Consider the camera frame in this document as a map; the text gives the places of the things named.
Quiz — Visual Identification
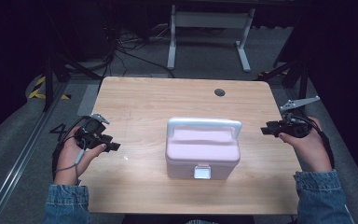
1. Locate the yellow black floor tape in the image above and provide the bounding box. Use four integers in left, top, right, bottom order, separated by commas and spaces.
27, 76, 73, 101

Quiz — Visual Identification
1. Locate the pink storage box white handle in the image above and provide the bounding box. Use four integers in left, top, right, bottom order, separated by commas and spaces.
164, 116, 243, 181

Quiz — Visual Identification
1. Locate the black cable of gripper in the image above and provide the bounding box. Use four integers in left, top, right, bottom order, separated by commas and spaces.
51, 115, 93, 183
287, 113, 337, 171

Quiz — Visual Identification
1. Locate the tangle of black floor cables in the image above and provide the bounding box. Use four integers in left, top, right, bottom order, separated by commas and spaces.
97, 18, 176, 80

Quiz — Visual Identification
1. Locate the metal floor rail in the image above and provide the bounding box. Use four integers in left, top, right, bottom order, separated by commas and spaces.
0, 81, 71, 224

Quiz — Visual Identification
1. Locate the black tripod stand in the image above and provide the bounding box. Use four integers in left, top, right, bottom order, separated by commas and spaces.
41, 6, 103, 113
255, 18, 313, 108

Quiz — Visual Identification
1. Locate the person's right hand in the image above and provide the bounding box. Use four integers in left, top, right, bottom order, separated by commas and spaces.
278, 116, 334, 174

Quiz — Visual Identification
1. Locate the grey cable of left gripper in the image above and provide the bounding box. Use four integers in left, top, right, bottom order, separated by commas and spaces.
54, 139, 88, 177

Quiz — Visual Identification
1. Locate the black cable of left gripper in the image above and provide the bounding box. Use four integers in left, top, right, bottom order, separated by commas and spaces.
51, 115, 93, 183

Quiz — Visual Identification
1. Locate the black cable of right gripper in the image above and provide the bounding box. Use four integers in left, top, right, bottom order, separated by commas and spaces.
287, 113, 337, 171

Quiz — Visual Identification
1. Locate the person's left hand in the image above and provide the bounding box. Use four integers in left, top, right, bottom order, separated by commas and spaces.
53, 125, 107, 187

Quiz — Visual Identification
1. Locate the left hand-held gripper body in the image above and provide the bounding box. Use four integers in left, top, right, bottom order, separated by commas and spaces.
74, 113, 114, 150

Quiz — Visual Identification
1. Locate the white metal desk frame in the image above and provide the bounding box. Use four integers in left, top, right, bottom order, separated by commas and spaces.
166, 4, 257, 74

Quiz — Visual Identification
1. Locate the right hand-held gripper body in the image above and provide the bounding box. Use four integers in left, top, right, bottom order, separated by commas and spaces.
273, 95, 322, 140

